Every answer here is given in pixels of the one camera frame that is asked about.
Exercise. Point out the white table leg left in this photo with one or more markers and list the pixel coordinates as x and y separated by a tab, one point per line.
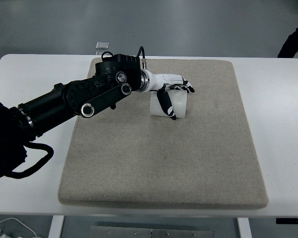
56	226

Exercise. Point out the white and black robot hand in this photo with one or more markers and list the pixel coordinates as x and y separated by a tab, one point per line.
161	84

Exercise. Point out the small clear plastic box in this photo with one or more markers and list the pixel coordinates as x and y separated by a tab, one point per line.
101	45

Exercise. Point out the white ribbed cup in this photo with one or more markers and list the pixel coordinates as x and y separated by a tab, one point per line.
178	99

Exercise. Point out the beige felt mat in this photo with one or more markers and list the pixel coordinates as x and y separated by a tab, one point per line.
128	158

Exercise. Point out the grey metal base plate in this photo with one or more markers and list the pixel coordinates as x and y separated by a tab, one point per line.
122	232

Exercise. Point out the person in black clothes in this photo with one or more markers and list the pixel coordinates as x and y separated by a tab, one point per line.
290	47

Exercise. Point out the white table leg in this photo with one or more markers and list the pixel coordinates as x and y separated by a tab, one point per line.
56	226
244	228

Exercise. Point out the black table control panel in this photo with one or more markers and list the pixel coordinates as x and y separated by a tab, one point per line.
287	221

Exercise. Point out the white table leg right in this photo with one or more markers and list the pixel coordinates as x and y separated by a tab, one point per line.
244	228

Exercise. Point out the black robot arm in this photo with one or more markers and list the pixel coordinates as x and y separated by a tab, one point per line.
116	77

